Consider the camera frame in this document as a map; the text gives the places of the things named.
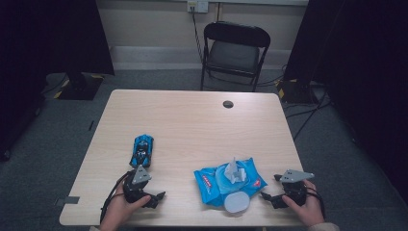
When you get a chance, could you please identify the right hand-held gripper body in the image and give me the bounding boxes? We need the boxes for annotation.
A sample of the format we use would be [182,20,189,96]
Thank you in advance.
[279,168,316,206]

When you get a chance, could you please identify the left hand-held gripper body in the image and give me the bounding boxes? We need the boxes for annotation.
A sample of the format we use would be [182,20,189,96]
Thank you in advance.
[123,165,152,204]

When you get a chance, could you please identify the blue toy car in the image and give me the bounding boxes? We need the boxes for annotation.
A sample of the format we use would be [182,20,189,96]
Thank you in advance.
[129,134,155,168]

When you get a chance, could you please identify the white wet wipe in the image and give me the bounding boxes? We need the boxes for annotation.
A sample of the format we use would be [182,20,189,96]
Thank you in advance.
[223,157,247,185]

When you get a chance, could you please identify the blue wet wipes pack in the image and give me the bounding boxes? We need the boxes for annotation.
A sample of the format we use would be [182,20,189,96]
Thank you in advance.
[193,157,268,215]

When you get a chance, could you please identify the person's right hand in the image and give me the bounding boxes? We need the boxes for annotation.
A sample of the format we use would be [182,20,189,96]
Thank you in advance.
[282,179,325,228]

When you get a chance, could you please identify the person's left hand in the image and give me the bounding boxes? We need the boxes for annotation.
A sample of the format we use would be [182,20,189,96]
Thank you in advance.
[99,184,152,231]

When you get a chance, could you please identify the grey tape strip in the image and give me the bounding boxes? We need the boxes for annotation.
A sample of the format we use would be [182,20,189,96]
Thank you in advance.
[55,195,81,207]

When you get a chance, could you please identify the black stand base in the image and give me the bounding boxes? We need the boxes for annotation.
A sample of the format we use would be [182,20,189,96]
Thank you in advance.
[57,71,104,101]
[276,78,319,105]

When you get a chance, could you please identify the black folding chair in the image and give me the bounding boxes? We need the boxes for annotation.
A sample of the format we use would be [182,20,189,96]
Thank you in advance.
[200,20,272,93]

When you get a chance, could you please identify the black curtain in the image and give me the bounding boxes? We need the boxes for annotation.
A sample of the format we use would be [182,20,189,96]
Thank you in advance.
[283,0,408,203]
[0,0,115,162]

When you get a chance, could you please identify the left hand-held gripper cable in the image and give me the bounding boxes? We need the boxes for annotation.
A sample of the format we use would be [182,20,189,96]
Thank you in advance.
[99,170,134,224]

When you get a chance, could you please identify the hand-held gripper cable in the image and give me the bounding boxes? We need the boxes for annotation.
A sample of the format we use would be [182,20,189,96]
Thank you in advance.
[99,170,134,224]
[306,187,326,219]

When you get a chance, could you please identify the right hand-held gripper cable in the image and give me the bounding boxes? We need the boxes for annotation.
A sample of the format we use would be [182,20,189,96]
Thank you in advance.
[306,187,326,219]

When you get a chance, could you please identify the black floor cables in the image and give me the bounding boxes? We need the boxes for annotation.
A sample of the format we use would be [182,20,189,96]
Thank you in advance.
[285,90,333,142]

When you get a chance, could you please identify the black wall socket cable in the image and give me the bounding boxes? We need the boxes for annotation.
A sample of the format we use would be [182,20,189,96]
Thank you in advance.
[191,6,205,64]

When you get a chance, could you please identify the white wall socket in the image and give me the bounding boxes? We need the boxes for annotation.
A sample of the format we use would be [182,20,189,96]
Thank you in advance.
[187,0,210,13]

